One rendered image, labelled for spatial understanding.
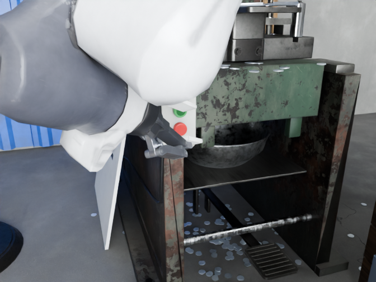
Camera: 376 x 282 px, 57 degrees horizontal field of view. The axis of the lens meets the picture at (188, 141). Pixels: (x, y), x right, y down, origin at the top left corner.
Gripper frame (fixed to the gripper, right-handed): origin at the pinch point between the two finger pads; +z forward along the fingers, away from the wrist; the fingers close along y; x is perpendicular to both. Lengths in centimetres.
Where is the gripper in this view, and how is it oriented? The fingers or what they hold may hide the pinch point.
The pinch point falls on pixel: (186, 123)
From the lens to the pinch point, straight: 62.3
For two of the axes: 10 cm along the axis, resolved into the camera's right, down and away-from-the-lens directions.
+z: 4.0, 0.8, 9.1
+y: -1.6, -9.8, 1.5
